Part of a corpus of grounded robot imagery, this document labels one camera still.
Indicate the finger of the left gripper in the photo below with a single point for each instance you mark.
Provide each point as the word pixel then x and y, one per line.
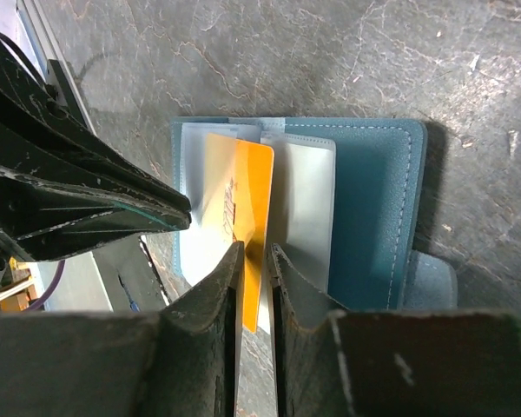
pixel 63 191

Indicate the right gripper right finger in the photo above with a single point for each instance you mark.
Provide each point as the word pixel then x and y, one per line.
pixel 329 361

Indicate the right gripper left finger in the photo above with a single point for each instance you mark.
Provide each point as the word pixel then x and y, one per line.
pixel 180 361

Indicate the blue leather card holder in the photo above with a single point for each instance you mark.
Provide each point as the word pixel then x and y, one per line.
pixel 342 202

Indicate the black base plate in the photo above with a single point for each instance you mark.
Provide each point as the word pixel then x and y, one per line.
pixel 131 281

